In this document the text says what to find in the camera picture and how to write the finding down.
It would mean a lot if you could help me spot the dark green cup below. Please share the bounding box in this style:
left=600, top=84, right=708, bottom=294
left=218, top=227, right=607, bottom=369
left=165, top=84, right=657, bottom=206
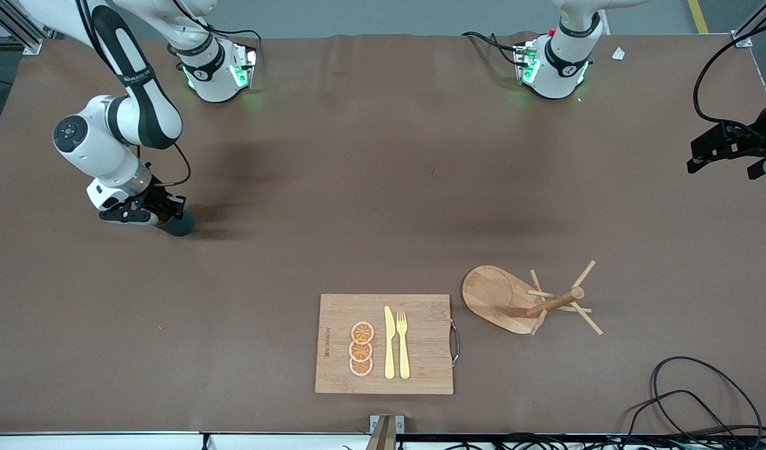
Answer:
left=156, top=209, right=195, bottom=238

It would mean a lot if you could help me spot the wooden cup rack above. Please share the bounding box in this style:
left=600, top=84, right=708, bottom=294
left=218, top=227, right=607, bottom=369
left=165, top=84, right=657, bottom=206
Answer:
left=462, top=260, right=604, bottom=337

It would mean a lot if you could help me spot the brown table cover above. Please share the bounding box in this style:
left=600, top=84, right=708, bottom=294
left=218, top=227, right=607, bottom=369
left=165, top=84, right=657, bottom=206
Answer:
left=0, top=31, right=766, bottom=436

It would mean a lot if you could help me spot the yellow plastic knife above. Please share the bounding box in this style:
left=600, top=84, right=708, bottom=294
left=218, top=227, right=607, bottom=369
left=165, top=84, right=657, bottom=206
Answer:
left=384, top=306, right=396, bottom=380

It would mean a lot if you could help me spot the yellow plastic fork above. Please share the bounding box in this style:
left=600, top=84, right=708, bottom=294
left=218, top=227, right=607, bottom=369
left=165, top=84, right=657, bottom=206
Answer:
left=396, top=311, right=411, bottom=380

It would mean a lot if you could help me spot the wooden cutting board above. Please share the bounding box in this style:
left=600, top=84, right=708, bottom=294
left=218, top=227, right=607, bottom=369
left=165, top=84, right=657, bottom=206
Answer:
left=315, top=294, right=461, bottom=396

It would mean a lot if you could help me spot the aluminium frame profile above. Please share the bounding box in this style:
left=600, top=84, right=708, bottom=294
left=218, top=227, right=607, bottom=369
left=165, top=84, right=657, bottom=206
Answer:
left=731, top=0, right=766, bottom=49
left=0, top=0, right=68, bottom=56

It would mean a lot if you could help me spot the black right base cable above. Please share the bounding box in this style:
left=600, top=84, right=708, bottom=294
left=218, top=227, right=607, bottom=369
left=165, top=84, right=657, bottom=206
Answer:
left=170, top=0, right=262, bottom=69

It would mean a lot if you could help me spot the black base cable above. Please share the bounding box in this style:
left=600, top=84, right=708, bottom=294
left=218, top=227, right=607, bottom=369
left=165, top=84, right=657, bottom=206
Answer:
left=462, top=31, right=526, bottom=66
left=170, top=0, right=262, bottom=69

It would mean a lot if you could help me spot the long black looped cable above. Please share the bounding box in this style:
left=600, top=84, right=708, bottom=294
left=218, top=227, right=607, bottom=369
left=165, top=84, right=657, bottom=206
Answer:
left=650, top=356, right=765, bottom=450

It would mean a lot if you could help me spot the short black looped cable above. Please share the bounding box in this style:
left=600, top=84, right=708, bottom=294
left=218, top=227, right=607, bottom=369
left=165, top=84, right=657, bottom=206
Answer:
left=625, top=390, right=737, bottom=450

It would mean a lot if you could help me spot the black left base cable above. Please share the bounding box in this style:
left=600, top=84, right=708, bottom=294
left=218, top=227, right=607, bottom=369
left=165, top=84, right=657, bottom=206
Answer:
left=462, top=31, right=526, bottom=66

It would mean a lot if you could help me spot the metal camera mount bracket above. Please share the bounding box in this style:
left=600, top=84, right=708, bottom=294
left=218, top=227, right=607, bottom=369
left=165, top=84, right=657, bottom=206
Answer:
left=369, top=414, right=405, bottom=450

